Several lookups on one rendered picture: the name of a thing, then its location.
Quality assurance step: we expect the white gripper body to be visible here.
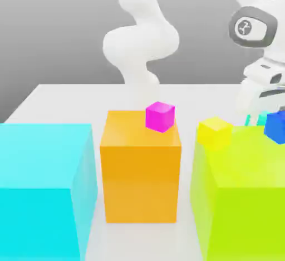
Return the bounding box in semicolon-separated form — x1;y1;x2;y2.
235;78;285;116

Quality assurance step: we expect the small teal cube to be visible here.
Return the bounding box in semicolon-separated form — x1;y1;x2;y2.
244;110;269;127

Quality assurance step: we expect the small blue cube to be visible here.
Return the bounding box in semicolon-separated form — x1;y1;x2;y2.
263;110;285;145

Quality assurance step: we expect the small yellow cube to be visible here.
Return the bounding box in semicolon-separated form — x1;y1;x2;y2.
197;116;233;151

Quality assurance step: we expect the small magenta cube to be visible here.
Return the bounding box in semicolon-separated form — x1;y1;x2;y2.
145;101;176;134

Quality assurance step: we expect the large lime green box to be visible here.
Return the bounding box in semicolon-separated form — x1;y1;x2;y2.
189;124;285;261

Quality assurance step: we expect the large orange box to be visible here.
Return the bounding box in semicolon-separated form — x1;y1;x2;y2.
99;110;183;224

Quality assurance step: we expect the large cyan box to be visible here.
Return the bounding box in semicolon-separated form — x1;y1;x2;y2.
0;122;99;261

